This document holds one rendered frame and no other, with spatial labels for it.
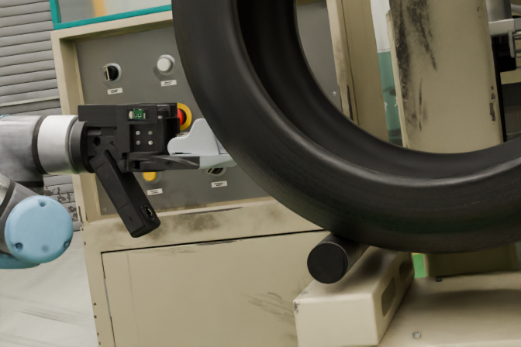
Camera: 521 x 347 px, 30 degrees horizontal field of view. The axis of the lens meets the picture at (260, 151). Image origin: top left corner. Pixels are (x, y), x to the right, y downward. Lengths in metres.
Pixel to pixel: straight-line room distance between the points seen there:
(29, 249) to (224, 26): 0.33
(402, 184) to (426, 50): 0.42
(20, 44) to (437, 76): 9.20
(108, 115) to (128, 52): 0.67
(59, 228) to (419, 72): 0.56
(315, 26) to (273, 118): 0.74
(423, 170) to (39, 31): 9.23
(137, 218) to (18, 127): 0.19
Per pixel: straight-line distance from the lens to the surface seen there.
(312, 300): 1.07
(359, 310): 1.06
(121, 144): 1.18
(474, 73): 1.38
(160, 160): 1.15
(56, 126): 1.22
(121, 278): 1.86
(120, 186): 1.20
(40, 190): 1.27
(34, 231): 1.11
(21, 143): 1.24
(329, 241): 1.06
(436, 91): 1.39
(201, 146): 1.16
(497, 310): 1.18
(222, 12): 1.04
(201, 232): 1.79
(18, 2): 10.45
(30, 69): 10.38
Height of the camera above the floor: 1.08
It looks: 3 degrees down
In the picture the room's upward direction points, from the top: 8 degrees counter-clockwise
